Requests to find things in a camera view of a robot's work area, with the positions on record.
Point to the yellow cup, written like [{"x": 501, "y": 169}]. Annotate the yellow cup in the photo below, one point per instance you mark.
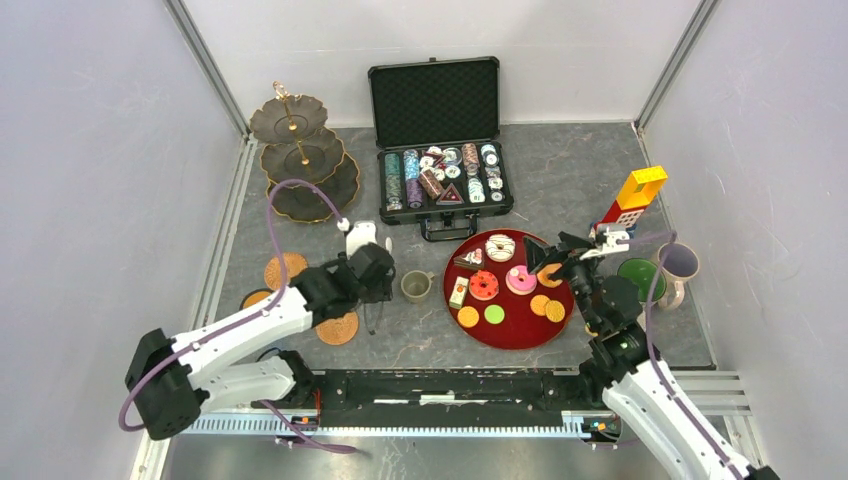
[{"x": 588, "y": 328}]

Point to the pink frosted donut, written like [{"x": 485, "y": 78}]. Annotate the pink frosted donut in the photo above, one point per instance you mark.
[{"x": 520, "y": 281}]

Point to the small grey-green cup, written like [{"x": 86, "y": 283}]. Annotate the small grey-green cup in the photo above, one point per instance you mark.
[{"x": 415, "y": 285}]

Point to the toy block tower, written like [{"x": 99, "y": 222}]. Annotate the toy block tower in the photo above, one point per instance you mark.
[{"x": 633, "y": 199}]

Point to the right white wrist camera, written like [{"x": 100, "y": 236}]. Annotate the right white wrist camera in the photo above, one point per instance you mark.
[{"x": 607, "y": 239}]

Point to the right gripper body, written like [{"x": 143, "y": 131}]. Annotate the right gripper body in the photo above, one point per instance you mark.
[{"x": 581, "y": 271}]

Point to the red round tray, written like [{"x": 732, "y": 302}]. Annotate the red round tray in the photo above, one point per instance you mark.
[{"x": 521, "y": 329}]

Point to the black poker chip case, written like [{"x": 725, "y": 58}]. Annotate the black poker chip case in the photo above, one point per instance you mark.
[{"x": 433, "y": 106}]

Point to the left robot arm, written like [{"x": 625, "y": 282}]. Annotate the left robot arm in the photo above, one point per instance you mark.
[{"x": 173, "y": 380}]

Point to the orange black coaster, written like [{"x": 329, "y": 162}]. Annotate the orange black coaster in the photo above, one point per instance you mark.
[{"x": 254, "y": 297}]

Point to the red frosted donut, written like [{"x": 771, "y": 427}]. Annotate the red frosted donut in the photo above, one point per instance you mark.
[{"x": 483, "y": 285}]

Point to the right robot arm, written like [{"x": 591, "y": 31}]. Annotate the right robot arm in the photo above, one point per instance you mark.
[{"x": 626, "y": 372}]

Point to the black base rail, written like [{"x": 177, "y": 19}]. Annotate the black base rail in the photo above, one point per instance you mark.
[{"x": 530, "y": 402}]

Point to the orange round biscuit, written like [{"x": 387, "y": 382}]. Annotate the orange round biscuit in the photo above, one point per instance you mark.
[{"x": 538, "y": 304}]

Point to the white rectangular pastry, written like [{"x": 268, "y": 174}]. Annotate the white rectangular pastry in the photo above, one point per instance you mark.
[{"x": 458, "y": 293}]

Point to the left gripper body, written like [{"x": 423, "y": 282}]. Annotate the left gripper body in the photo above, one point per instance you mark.
[{"x": 382, "y": 291}]

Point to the beige purple mug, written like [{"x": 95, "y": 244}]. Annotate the beige purple mug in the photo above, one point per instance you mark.
[{"x": 680, "y": 265}]

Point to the three-tier dessert stand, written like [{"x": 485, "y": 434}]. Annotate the three-tier dessert stand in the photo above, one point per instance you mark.
[{"x": 309, "y": 171}]

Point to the woven coaster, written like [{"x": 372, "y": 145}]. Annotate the woven coaster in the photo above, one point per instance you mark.
[
  {"x": 338, "y": 331},
  {"x": 276, "y": 276}
]

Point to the green bowl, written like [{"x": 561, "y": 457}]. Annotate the green bowl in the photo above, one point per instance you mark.
[{"x": 641, "y": 273}]

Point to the woven coaster left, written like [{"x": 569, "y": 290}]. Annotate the woven coaster left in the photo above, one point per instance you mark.
[{"x": 276, "y": 276}]

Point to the green macaron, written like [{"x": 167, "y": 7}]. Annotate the green macaron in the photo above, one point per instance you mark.
[{"x": 494, "y": 314}]

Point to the orange waffle biscuit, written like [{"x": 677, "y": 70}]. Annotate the orange waffle biscuit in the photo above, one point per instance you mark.
[{"x": 555, "y": 311}]

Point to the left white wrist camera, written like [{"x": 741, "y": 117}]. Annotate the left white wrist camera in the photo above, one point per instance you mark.
[{"x": 357, "y": 234}]

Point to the yellow round cookie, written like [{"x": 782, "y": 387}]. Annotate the yellow round cookie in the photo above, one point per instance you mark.
[{"x": 468, "y": 317}]

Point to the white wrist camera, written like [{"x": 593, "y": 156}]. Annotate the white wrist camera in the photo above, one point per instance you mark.
[
  {"x": 607, "y": 239},
  {"x": 357, "y": 234}
]

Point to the white striped donut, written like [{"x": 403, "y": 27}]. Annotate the white striped donut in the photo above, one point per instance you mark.
[{"x": 500, "y": 248}]

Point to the chocolate cake slice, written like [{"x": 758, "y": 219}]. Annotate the chocolate cake slice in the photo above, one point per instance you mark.
[{"x": 472, "y": 260}]

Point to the woven coaster front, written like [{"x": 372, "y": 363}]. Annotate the woven coaster front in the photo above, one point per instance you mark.
[{"x": 338, "y": 331}]

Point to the orange peach bun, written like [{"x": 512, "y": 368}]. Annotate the orange peach bun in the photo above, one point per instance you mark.
[{"x": 548, "y": 276}]

